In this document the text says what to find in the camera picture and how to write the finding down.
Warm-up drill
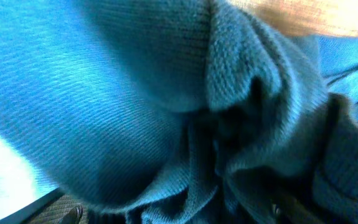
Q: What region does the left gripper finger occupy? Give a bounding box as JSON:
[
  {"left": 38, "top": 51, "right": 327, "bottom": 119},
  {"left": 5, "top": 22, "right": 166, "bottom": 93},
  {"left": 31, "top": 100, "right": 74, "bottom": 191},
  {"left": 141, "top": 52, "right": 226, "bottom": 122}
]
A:
[{"left": 0, "top": 189, "right": 88, "bottom": 224}]

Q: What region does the blue polo shirt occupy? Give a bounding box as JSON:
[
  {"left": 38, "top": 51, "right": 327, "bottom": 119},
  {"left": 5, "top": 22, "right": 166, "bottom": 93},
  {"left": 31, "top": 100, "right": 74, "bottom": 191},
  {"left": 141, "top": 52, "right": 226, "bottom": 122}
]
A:
[{"left": 0, "top": 1, "right": 358, "bottom": 223}]

